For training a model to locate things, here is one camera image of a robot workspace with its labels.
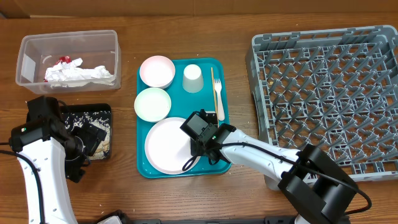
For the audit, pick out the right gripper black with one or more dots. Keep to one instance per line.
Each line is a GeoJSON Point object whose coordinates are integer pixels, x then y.
{"type": "Point", "coordinates": [194, 150]}

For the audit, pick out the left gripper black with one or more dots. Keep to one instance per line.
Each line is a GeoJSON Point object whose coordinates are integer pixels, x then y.
{"type": "Point", "coordinates": [74, 167]}

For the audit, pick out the white round plate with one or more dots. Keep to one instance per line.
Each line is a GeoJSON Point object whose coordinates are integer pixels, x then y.
{"type": "Point", "coordinates": [167, 147]}

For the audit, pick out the white upturned cup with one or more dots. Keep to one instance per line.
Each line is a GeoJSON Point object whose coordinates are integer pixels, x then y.
{"type": "Point", "coordinates": [192, 78]}

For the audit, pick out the white bowl with rice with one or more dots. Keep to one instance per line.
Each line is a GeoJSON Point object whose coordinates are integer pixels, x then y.
{"type": "Point", "coordinates": [152, 104]}

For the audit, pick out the white napkin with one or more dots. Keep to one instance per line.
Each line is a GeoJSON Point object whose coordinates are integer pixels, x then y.
{"type": "Point", "coordinates": [71, 75]}

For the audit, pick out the white bowl with peanuts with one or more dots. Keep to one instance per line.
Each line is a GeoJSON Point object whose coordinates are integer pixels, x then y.
{"type": "Point", "coordinates": [157, 71]}

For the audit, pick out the red snack wrapper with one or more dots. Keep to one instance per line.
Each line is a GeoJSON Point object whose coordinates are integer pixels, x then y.
{"type": "Point", "coordinates": [65, 59]}

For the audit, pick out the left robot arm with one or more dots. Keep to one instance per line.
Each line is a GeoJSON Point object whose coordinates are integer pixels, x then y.
{"type": "Point", "coordinates": [49, 155]}

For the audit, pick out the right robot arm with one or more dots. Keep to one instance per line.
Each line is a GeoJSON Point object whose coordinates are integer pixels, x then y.
{"type": "Point", "coordinates": [313, 183]}

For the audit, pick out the black waste tray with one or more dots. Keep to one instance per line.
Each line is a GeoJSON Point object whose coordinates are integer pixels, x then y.
{"type": "Point", "coordinates": [87, 108]}

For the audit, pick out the grey dishwasher rack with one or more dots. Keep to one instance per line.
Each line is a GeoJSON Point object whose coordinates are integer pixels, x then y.
{"type": "Point", "coordinates": [335, 89]}

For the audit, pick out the peanuts pile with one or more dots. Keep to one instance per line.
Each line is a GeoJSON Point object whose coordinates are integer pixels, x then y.
{"type": "Point", "coordinates": [103, 147]}

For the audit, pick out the spilled rice pile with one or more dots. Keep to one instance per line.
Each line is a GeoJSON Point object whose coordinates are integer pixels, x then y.
{"type": "Point", "coordinates": [100, 119]}

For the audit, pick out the white plastic fork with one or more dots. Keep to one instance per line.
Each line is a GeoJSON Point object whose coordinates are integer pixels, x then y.
{"type": "Point", "coordinates": [218, 88]}

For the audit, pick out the teal serving tray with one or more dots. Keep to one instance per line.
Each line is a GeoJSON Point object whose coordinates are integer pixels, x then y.
{"type": "Point", "coordinates": [183, 105]}

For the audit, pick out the wooden chopstick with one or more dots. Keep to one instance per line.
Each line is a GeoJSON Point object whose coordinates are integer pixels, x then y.
{"type": "Point", "coordinates": [214, 92]}

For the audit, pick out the clear plastic bin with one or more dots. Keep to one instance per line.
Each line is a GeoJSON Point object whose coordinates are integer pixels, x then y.
{"type": "Point", "coordinates": [96, 48]}

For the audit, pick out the cardboard backdrop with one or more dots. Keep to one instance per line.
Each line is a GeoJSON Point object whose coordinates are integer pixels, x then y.
{"type": "Point", "coordinates": [105, 8]}

